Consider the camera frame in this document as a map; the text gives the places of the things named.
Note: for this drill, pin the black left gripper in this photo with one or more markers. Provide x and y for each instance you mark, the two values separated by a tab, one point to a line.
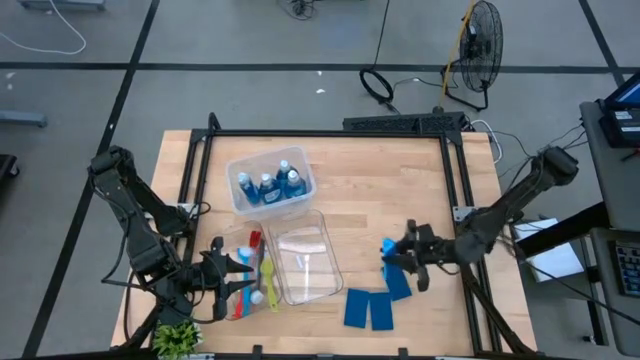
207	277

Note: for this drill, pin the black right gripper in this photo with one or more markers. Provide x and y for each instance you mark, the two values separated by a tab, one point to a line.
432	247

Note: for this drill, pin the blue scraper tool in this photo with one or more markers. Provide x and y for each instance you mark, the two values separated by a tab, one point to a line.
245	260

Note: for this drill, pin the yellow-green dish brush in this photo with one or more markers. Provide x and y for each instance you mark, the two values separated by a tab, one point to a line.
270	290

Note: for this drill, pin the red dish brush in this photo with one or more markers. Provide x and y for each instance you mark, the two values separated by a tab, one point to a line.
255	239

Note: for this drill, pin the clear plastic storage bin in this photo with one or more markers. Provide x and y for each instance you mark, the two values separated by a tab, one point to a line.
250	165
310	280
232	235

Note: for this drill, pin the blue Dawn dish soap bottle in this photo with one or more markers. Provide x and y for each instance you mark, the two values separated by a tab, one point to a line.
247	189
295	185
283	172
269	190

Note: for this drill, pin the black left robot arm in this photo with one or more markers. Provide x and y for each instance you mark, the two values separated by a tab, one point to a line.
130	210

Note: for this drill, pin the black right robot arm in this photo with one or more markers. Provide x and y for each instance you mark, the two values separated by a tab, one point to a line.
505	205

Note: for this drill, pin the green potted plant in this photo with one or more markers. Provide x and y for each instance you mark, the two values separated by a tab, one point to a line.
175	340

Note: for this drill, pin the white paper sheet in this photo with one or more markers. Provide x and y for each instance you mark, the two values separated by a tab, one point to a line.
547	245

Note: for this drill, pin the black cart beam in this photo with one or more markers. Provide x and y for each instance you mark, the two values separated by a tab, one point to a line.
560	232

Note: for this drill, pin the black floor fan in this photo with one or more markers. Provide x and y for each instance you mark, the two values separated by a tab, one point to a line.
480	50

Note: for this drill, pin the grey equipment cart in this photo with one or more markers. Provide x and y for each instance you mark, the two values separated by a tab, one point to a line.
612	200

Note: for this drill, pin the black keypad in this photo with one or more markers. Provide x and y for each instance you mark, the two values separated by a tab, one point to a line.
627	267

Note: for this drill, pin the black caster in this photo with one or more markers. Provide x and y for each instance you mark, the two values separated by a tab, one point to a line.
7	167

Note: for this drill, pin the black laptop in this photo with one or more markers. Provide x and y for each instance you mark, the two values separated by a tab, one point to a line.
625	107

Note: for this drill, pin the grey stand foot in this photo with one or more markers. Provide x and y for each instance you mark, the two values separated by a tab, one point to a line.
22	118
62	4

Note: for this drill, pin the black aluminium table frame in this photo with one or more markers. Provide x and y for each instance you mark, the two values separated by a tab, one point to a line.
325	133

